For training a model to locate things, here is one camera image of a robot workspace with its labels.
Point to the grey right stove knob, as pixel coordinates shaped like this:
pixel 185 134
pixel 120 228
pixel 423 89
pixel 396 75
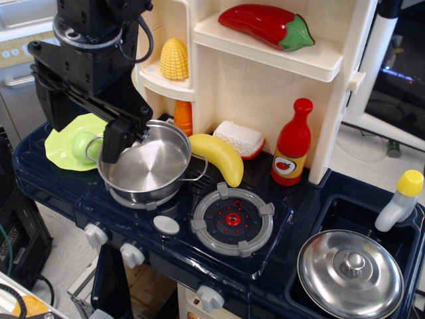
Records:
pixel 210 299

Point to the yellow toy banana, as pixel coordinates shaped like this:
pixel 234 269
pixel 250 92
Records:
pixel 221 154

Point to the green toy apple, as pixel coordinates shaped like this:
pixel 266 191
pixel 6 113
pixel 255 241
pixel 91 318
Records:
pixel 86 147

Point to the grey left stove burner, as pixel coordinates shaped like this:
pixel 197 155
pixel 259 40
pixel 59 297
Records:
pixel 144 205

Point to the grey stove knob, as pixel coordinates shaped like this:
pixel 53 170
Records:
pixel 131 255
pixel 95 236
pixel 210 299

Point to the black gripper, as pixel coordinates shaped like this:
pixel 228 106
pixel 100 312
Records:
pixel 99 81

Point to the grey stove burner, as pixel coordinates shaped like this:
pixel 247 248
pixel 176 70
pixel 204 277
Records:
pixel 233 222
pixel 144 205

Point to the grey metal cabinet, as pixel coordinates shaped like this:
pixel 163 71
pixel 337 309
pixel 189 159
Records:
pixel 21 23

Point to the red toy chili pepper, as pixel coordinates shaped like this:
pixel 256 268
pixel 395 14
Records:
pixel 275 26

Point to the black computer case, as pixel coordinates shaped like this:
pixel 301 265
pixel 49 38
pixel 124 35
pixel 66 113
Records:
pixel 25 240

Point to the grey middle stove knob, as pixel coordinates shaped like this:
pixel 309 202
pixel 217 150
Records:
pixel 131 255

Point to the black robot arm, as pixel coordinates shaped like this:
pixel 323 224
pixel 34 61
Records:
pixel 99 44

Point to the yellow toy corn cob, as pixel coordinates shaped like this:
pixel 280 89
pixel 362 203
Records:
pixel 174 60

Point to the grey left stove knob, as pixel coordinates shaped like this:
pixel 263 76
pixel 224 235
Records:
pixel 95 236

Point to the dark blue toy kitchen counter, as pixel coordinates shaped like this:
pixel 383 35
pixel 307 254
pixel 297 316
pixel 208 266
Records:
pixel 263 285

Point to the stainless steel pot lid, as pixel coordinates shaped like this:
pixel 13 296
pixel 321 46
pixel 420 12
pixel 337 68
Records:
pixel 349 275

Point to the grey toy faucet yellow cap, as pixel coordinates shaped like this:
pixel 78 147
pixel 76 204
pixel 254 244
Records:
pixel 408 188

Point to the green toy plate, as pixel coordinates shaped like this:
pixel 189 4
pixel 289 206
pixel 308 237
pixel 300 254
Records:
pixel 58 145

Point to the orange toy carrot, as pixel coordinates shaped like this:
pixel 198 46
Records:
pixel 183 116

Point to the red toy ketchup bottle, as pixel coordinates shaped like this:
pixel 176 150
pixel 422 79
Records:
pixel 293 145

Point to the grey right stove burner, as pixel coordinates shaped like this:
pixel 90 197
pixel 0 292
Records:
pixel 233 222

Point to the grey oval stove button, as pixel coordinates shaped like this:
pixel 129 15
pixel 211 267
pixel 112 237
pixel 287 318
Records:
pixel 166 225

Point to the white red toy sushi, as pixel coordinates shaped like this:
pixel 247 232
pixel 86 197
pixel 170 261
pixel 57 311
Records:
pixel 246 141

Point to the cream toy kitchen shelf unit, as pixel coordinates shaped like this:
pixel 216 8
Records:
pixel 236 77

